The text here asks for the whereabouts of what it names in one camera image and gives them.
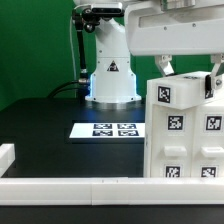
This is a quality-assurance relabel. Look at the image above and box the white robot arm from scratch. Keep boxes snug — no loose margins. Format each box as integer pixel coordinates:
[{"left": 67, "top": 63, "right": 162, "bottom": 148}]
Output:
[{"left": 73, "top": 0, "right": 224, "bottom": 104}]

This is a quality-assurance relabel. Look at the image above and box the white AprilTag base plate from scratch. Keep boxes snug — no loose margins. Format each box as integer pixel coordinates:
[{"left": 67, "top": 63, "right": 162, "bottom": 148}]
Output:
[{"left": 70, "top": 123, "right": 145, "bottom": 139}]

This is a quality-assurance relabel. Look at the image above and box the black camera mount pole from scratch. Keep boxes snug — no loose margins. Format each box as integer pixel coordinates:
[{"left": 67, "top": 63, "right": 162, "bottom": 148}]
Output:
[{"left": 71, "top": 8, "right": 101, "bottom": 100}]

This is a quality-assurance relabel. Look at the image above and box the black cable bundle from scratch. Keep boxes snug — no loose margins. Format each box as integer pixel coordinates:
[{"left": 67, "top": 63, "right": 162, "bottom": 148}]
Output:
[{"left": 46, "top": 79, "right": 90, "bottom": 100}]

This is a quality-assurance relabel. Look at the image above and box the white cabinet top block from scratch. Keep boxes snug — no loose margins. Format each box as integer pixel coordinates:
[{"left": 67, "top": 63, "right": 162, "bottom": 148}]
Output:
[{"left": 146, "top": 71, "right": 224, "bottom": 110}]

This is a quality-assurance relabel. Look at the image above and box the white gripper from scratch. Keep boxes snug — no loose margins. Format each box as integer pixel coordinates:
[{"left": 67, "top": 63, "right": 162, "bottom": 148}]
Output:
[{"left": 125, "top": 3, "right": 224, "bottom": 99}]

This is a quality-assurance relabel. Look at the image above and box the white cabinet door panel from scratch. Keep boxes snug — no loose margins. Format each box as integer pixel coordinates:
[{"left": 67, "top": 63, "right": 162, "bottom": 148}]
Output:
[
  {"left": 191, "top": 102, "right": 224, "bottom": 178},
  {"left": 160, "top": 108, "right": 193, "bottom": 178}
]

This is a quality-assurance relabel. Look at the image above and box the white obstacle fence bar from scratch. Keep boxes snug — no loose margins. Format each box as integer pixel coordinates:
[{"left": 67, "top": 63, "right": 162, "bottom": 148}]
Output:
[{"left": 0, "top": 178, "right": 224, "bottom": 206}]

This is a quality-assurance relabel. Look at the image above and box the grey depth camera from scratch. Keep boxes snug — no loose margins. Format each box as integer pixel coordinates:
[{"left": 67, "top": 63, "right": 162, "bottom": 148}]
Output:
[{"left": 90, "top": 2, "right": 124, "bottom": 17}]

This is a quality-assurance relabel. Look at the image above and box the white side fence block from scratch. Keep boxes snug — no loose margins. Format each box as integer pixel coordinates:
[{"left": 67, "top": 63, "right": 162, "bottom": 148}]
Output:
[{"left": 0, "top": 144, "right": 15, "bottom": 178}]

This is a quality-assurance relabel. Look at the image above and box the white cabinet body box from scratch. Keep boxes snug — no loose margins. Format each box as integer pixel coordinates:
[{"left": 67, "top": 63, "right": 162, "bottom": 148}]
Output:
[{"left": 143, "top": 96, "right": 224, "bottom": 178}]

